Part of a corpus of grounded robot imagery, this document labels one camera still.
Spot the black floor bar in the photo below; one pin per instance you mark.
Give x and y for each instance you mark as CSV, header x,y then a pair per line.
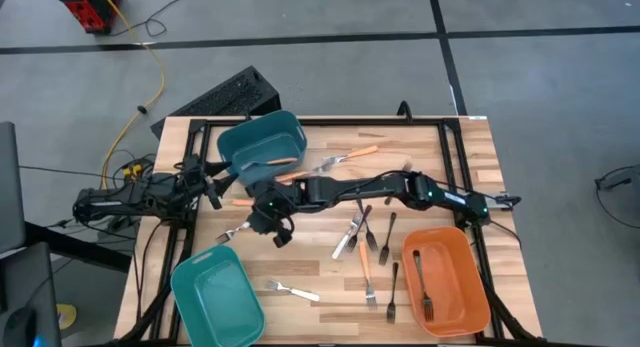
x,y
75,244

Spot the orange plastic bin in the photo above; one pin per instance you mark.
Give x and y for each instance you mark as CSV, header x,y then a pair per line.
x,y
450,287

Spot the yellow round sticker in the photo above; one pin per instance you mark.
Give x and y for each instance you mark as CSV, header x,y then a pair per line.
x,y
67,317

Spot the yellow plug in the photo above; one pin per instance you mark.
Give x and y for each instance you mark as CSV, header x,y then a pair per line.
x,y
132,171

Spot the red and black equipment case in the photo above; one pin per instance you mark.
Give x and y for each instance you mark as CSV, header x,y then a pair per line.
x,y
87,9

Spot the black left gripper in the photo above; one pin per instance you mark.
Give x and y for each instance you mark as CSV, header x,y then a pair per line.
x,y
195,184

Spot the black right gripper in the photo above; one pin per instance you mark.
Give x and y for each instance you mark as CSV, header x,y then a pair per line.
x,y
270,202

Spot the black computer mouse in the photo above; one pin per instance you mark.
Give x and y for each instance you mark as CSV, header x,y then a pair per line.
x,y
20,327

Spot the grey monitor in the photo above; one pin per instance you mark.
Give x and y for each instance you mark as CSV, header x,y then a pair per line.
x,y
10,187

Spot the dark teal plastic bin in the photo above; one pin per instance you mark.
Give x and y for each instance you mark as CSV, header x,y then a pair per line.
x,y
260,132

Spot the black clamp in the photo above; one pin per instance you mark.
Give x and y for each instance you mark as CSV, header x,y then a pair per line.
x,y
404,103

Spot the turquoise plastic bin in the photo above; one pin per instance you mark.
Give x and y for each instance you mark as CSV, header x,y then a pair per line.
x,y
215,297

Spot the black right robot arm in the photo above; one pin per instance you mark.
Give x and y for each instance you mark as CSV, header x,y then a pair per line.
x,y
350,189

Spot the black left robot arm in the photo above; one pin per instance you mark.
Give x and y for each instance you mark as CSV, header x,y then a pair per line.
x,y
115,199

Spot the black floor device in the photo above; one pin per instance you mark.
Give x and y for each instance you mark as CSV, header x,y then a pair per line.
x,y
620,179

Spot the metal fork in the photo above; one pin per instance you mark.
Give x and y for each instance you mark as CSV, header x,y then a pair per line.
x,y
384,254

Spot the black metal table frame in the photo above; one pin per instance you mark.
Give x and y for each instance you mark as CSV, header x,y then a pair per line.
x,y
350,122

